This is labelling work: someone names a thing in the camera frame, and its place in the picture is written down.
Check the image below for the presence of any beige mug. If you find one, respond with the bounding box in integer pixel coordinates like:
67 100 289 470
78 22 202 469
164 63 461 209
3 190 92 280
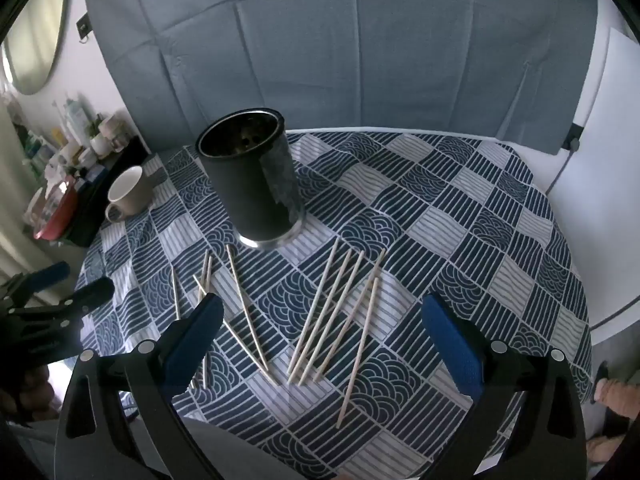
103 165 156 223

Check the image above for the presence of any person's left hand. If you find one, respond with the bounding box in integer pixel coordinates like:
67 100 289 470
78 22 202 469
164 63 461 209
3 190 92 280
12 363 64 422

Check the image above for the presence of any grey cable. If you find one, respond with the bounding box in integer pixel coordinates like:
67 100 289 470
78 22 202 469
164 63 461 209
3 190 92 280
543 149 573 197

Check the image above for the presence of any grey-blue backdrop cloth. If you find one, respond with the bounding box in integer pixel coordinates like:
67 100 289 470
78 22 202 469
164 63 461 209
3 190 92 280
81 0 601 157

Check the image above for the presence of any person's leg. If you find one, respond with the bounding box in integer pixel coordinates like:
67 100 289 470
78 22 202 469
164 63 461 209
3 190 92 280
594 377 640 418

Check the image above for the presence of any blue white patterned tablecloth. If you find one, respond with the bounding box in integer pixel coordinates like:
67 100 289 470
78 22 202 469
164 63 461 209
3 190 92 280
75 130 593 480

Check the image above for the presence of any group of toiletry bottles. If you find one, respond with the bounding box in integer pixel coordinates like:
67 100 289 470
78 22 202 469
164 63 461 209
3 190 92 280
0 92 137 196

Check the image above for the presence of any black cylindrical utensil holder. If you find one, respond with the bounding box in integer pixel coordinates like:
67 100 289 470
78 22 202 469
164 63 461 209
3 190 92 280
195 106 307 251

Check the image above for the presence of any round wall mirror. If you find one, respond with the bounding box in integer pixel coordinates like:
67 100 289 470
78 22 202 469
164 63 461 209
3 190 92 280
1 0 71 96

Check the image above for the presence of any black plug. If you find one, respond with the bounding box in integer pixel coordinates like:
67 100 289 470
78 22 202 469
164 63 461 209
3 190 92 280
562 122 585 152

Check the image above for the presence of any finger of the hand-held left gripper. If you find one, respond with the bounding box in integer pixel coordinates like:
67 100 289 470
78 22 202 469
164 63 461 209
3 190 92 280
0 260 71 307
9 276 116 322

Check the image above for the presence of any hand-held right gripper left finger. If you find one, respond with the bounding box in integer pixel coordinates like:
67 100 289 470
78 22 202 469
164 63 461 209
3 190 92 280
54 291 226 480

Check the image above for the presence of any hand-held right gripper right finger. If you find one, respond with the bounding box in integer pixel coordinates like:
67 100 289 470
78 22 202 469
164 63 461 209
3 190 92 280
421 292 587 480

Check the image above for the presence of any red bowl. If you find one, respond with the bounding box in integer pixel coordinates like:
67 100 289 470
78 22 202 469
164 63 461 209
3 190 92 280
32 182 81 241

